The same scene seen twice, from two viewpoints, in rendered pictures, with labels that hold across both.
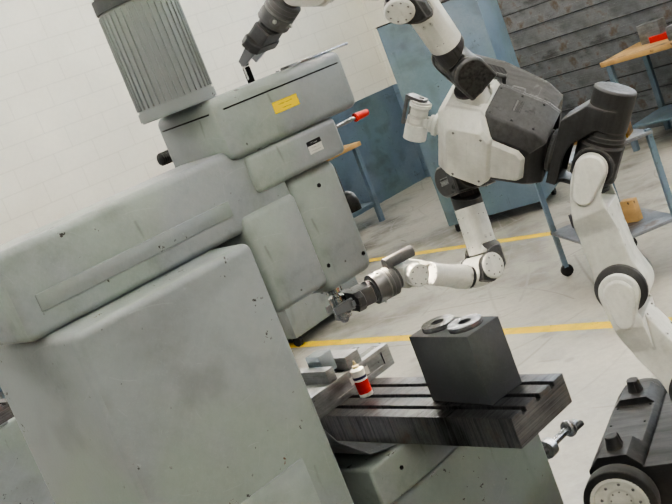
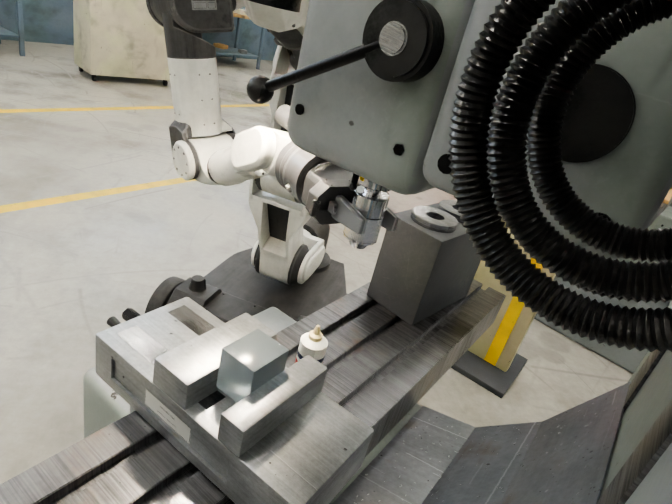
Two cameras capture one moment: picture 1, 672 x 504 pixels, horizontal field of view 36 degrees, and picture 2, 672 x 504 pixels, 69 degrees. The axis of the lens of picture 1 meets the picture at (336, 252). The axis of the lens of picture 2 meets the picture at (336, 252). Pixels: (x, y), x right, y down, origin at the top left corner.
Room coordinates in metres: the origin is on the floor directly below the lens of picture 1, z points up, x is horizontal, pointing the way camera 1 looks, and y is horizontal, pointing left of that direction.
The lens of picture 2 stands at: (2.98, 0.60, 1.47)
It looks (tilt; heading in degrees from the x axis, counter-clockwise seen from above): 27 degrees down; 252
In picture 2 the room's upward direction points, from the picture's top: 14 degrees clockwise
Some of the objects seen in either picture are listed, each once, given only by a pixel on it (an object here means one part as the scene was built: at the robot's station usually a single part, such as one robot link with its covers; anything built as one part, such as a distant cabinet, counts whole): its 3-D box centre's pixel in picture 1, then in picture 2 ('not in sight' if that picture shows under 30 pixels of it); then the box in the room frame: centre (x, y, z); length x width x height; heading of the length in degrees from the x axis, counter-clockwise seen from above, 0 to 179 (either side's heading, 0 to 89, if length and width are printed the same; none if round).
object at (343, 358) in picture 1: (335, 360); (218, 356); (2.94, 0.12, 1.05); 0.15 x 0.06 x 0.04; 42
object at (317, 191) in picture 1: (308, 229); (422, 24); (2.77, 0.05, 1.47); 0.21 x 0.19 x 0.32; 41
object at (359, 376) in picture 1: (360, 378); (310, 355); (2.80, 0.07, 1.01); 0.04 x 0.04 x 0.11
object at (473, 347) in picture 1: (463, 357); (432, 255); (2.51, -0.21, 1.06); 0.22 x 0.12 x 0.20; 35
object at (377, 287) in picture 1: (367, 293); (328, 188); (2.80, -0.04, 1.23); 0.13 x 0.12 x 0.10; 22
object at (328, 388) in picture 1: (334, 374); (229, 388); (2.92, 0.14, 1.01); 0.35 x 0.15 x 0.11; 132
